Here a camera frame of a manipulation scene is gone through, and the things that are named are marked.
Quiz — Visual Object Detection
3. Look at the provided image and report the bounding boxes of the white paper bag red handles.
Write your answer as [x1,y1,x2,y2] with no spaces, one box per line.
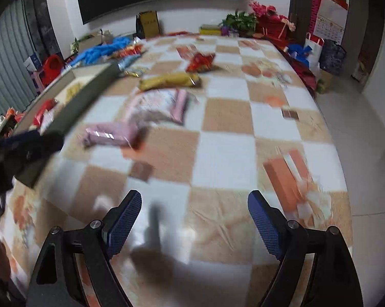
[304,32,324,74]

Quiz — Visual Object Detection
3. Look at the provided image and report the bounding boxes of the yellow and blue snack packet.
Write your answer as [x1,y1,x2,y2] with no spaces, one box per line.
[117,58,148,77]

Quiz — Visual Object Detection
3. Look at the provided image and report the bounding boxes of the red plastic chair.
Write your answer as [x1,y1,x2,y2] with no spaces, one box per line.
[41,54,65,87]

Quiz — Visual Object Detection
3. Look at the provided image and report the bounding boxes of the pink and white snack packet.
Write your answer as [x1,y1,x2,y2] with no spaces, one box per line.
[83,122,145,151]
[125,89,196,125]

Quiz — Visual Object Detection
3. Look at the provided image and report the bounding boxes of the flat red snack packet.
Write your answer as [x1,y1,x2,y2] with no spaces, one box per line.
[33,100,57,127]

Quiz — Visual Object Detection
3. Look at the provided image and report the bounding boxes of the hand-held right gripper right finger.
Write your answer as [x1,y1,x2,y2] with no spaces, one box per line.
[247,190,364,307]

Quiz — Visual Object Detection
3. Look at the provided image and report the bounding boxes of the dark red cloth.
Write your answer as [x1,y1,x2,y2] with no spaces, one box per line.
[263,37,318,98]

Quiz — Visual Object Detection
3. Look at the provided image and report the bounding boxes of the yellow and black bag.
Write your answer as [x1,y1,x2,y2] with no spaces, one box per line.
[135,10,159,39]

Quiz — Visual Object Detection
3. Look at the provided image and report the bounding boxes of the red and white carton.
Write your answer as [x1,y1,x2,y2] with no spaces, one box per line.
[350,51,370,84]

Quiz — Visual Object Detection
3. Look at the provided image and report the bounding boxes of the yellow cake packet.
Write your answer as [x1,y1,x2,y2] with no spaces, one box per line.
[65,83,84,100]

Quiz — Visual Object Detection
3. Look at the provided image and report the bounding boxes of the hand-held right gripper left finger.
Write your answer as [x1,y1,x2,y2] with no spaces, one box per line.
[26,190,143,307]

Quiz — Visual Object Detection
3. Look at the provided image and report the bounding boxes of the grey shallow cardboard box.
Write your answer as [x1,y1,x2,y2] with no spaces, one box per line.
[12,62,121,189]

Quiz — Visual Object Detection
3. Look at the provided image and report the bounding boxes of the open cardboard box with plant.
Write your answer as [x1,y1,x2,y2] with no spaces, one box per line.
[71,30,115,52]

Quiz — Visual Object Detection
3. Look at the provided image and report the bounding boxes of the pink plastic stool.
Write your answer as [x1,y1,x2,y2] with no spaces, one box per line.
[29,70,46,93]

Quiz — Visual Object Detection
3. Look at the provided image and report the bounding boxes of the dark blue patterned bag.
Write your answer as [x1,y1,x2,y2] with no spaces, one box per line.
[319,39,347,72]

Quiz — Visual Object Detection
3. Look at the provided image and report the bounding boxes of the blue plastic bag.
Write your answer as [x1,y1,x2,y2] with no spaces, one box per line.
[287,43,313,63]
[73,37,132,68]

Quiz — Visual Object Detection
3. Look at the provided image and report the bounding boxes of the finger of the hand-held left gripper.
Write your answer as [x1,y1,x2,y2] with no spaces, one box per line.
[25,132,64,164]
[1,131,41,150]

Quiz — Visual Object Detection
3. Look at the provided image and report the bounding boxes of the red and gold shiny packet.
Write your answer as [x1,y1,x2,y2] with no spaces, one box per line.
[109,43,145,60]

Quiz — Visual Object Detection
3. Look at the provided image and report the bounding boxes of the red gift box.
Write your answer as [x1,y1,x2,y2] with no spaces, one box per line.
[255,14,290,39]

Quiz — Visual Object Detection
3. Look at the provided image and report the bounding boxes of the wall calendar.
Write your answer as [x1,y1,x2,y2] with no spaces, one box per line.
[315,0,346,43]

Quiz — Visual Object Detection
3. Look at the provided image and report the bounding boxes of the gold snack packet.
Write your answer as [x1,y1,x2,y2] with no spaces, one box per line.
[139,73,202,91]

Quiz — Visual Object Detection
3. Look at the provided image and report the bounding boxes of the grey vertical blinds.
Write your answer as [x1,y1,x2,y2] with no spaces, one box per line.
[0,0,40,125]

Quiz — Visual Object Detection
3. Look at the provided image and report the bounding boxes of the crinkled red snack packet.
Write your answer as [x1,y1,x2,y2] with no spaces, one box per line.
[185,53,216,73]

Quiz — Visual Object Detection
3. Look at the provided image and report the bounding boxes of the potted green plant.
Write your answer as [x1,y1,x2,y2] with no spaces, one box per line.
[223,11,258,34]

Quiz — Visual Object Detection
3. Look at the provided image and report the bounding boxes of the white and blue carton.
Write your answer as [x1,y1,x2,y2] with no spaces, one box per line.
[23,51,41,72]

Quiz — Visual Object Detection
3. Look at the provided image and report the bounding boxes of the small green-print cardboard box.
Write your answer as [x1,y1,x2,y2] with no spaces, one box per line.
[317,70,334,94]

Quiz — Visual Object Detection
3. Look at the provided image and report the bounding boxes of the pink artificial flowers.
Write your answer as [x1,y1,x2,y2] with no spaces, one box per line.
[248,0,295,31]

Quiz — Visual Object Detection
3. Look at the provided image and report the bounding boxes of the yellow tin box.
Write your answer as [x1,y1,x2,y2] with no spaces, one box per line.
[199,24,223,36]

